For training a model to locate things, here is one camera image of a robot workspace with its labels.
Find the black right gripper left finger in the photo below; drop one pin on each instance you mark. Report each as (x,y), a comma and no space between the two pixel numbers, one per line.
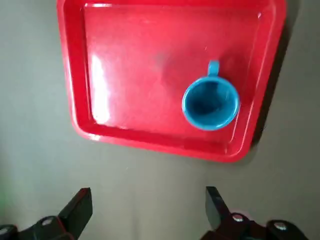
(72,215)

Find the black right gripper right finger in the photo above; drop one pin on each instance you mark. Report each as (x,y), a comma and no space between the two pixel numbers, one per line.
(220,215)

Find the blue cup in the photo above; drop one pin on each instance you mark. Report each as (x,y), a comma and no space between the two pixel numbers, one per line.
(210,105)

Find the red plastic tray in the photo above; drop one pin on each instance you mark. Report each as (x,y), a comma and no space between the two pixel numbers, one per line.
(140,75)

